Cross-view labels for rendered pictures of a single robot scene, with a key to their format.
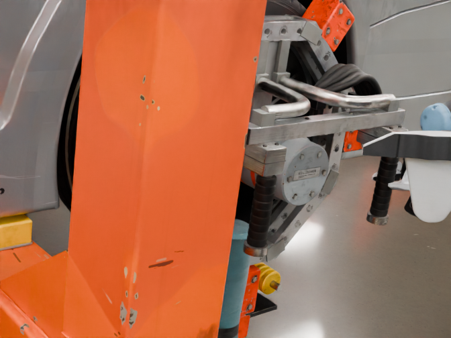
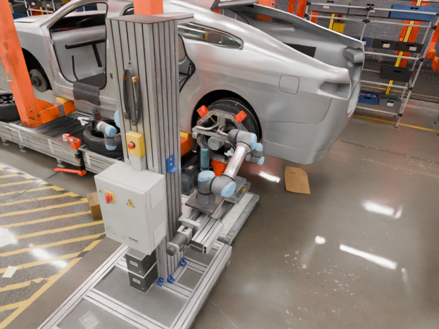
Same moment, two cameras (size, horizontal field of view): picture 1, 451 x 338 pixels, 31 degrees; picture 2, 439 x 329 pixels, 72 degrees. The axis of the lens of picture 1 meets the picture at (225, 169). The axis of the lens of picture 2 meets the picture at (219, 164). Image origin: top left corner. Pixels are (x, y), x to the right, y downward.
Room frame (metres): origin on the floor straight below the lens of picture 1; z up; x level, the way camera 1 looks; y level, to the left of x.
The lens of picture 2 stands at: (0.57, -2.56, 2.23)
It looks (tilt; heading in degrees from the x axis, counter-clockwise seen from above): 32 degrees down; 67
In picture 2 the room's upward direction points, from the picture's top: 3 degrees clockwise
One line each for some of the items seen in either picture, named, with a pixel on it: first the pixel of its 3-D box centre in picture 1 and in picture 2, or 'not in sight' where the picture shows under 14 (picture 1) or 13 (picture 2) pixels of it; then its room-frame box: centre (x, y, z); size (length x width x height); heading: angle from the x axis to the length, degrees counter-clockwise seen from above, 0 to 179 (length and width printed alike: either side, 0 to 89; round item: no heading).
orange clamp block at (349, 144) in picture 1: (345, 132); not in sight; (1.84, -0.27, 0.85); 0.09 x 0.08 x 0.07; 133
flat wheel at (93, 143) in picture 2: not in sight; (112, 137); (0.61, 1.17, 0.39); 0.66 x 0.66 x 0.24
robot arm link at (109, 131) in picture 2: not in sight; (108, 130); (0.57, -0.38, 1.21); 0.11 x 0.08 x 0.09; 120
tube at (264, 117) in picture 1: (264, 80); (207, 122); (1.46, -0.05, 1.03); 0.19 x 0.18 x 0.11; 43
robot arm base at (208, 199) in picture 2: not in sight; (205, 194); (1.16, -0.90, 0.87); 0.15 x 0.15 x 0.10
